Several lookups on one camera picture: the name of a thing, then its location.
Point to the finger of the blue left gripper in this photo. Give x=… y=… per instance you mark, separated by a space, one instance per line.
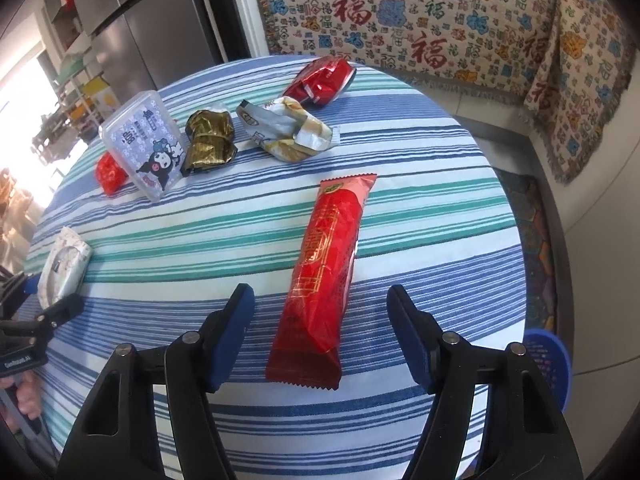
x=31 y=284
x=62 y=312

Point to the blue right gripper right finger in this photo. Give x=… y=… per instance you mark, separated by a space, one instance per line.
x=419 y=337

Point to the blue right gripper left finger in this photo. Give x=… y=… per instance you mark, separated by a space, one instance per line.
x=223 y=332

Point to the long red snack wrapper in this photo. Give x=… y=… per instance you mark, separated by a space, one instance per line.
x=306 y=349

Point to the small red plastic bag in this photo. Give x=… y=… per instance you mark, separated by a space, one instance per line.
x=110 y=175

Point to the clear plastic Kuromi box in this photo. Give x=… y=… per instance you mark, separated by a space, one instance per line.
x=147 y=144

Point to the gold foil bag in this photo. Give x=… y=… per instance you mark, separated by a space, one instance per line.
x=211 y=137

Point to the white beige snack wrapper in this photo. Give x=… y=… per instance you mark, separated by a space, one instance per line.
x=285 y=130

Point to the red foil bag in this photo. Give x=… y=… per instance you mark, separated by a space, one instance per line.
x=321 y=81

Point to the blue plastic trash basket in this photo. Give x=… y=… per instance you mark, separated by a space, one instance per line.
x=551 y=357

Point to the person's left hand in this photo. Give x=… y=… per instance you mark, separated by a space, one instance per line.
x=28 y=394

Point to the hexagon pattern floor mat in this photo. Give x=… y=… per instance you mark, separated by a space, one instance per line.
x=524 y=197

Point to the blue striped tablecloth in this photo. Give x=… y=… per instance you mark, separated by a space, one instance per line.
x=437 y=222

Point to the yellow white cardboard box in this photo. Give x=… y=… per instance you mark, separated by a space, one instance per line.
x=102 y=95

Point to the white lower cabinets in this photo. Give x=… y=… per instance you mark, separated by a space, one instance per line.
x=597 y=215

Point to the grey refrigerator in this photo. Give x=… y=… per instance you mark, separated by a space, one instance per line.
x=148 y=44

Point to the patterned fu character cloth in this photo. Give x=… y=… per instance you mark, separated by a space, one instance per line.
x=567 y=62

